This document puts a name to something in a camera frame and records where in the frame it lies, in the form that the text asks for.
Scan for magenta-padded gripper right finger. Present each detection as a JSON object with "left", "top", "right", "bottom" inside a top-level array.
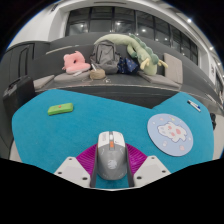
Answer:
[{"left": 124, "top": 143, "right": 172, "bottom": 188}]

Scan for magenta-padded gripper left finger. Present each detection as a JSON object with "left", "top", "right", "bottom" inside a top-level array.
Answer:
[{"left": 53, "top": 143, "right": 100, "bottom": 189}]

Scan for grey white computer mouse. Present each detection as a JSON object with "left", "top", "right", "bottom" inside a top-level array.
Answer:
[{"left": 96, "top": 130, "right": 129, "bottom": 181}]

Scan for round light blue mouse pad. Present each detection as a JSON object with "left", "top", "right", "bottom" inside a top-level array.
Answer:
[{"left": 146, "top": 113, "right": 195, "bottom": 158}]

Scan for green flat case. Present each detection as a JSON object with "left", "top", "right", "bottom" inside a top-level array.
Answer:
[{"left": 47, "top": 102, "right": 75, "bottom": 117}]

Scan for white marker with blue cap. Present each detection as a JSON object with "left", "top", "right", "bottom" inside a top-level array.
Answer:
[{"left": 186, "top": 99, "right": 202, "bottom": 113}]

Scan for small black bag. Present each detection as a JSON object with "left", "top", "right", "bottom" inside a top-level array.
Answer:
[{"left": 209, "top": 112, "right": 218, "bottom": 130}]

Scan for flat grey seat cushion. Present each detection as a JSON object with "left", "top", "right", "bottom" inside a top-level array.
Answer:
[
  {"left": 32, "top": 74, "right": 56, "bottom": 90},
  {"left": 53, "top": 71, "right": 92, "bottom": 84},
  {"left": 137, "top": 70, "right": 181, "bottom": 89}
]

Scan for black hard suitcase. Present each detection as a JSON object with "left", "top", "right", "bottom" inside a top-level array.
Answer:
[{"left": 2, "top": 75, "right": 37, "bottom": 121}]

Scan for upright grey square cushion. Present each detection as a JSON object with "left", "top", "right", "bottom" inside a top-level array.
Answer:
[{"left": 162, "top": 52, "right": 184, "bottom": 85}]

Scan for pink plush pillow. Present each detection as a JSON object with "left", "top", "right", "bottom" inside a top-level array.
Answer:
[{"left": 61, "top": 50, "right": 92, "bottom": 75}]

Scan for dark blue patterned bag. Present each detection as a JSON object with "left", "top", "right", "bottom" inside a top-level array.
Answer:
[{"left": 116, "top": 56, "right": 140, "bottom": 75}]

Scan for green dragon plush toy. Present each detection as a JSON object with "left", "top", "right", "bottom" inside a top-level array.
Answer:
[{"left": 93, "top": 32, "right": 169, "bottom": 76}]

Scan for grey backpack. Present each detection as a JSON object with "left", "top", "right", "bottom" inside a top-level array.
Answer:
[{"left": 89, "top": 39, "right": 121, "bottom": 75}]

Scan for grey built-in bench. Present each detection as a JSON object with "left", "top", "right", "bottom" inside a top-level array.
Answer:
[{"left": 31, "top": 31, "right": 223, "bottom": 108}]

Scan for ceiling spot lights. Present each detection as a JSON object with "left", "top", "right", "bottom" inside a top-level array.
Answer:
[{"left": 49, "top": 0, "right": 216, "bottom": 53}]

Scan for dark glass window wall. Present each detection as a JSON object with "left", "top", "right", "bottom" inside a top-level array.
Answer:
[{"left": 64, "top": 6, "right": 199, "bottom": 66}]

